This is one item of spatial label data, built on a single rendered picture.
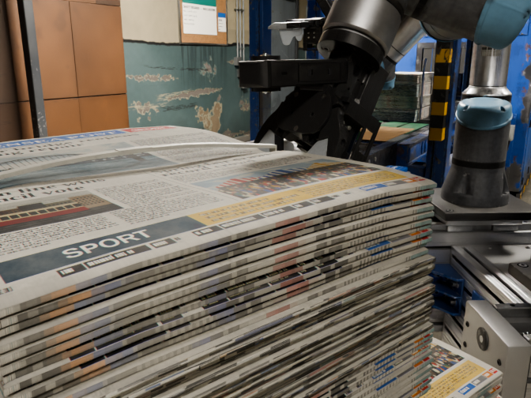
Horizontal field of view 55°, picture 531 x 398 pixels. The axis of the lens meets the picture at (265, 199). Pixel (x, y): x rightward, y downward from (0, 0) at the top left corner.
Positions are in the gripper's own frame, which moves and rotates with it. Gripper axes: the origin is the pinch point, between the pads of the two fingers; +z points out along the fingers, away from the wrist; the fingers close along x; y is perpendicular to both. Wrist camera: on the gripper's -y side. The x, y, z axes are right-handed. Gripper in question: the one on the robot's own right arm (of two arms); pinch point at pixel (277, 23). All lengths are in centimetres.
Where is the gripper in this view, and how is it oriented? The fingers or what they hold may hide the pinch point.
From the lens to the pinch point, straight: 151.1
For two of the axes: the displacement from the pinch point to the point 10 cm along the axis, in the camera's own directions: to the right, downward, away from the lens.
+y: 0.6, 9.2, 3.9
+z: -9.2, -1.0, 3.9
